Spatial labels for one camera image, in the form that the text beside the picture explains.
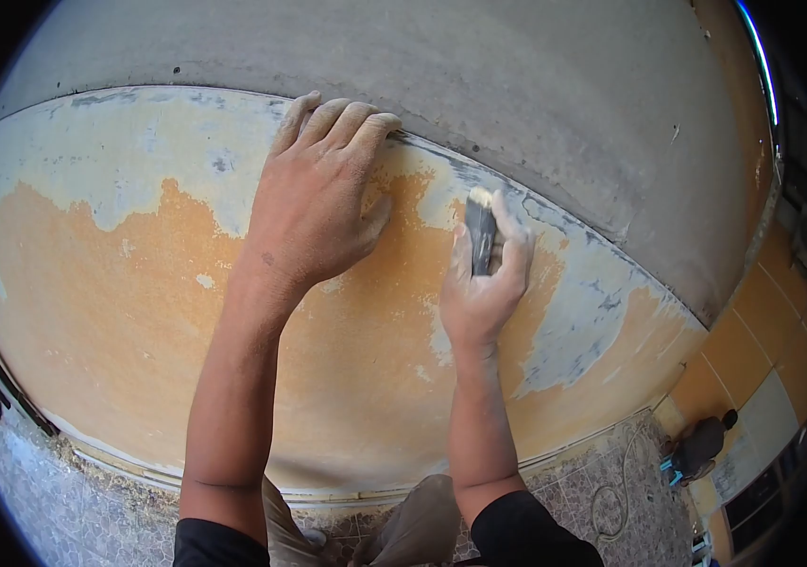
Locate person's body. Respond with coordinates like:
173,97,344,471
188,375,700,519
172,489,606,567

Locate person's right hand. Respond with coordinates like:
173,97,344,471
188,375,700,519
439,189,536,353

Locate person's left index finger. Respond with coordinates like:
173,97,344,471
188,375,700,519
355,112,404,165

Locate person's right index finger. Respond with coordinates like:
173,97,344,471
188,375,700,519
490,189,536,288

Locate person's left hand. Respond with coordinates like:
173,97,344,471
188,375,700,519
231,91,404,300

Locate person's left ring finger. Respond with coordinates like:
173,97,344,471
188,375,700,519
299,98,352,150

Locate person's left thumb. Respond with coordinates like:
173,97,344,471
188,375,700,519
360,193,396,247

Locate person's right thumb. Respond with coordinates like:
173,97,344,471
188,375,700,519
449,223,476,286

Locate pale hose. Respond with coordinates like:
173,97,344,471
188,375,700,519
590,424,651,547

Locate person's left middle finger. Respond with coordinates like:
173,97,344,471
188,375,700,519
327,101,380,153

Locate person's left little finger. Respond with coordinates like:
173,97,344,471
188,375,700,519
270,91,322,157

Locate person's legs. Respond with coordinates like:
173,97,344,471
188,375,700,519
262,473,463,567

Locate dark paint scraper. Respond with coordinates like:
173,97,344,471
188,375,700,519
464,186,503,278

